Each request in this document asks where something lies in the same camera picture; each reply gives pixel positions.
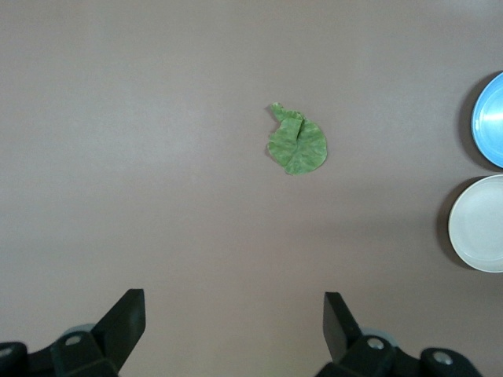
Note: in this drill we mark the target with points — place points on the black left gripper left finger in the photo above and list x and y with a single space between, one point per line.
118 330

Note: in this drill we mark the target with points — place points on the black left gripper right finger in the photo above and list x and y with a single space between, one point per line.
342 334

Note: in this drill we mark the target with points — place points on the green lettuce leaf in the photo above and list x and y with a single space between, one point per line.
300 147

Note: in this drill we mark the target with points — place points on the beige plate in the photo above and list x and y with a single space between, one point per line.
479 224

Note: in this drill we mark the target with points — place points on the blue plate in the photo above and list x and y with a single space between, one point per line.
491 121

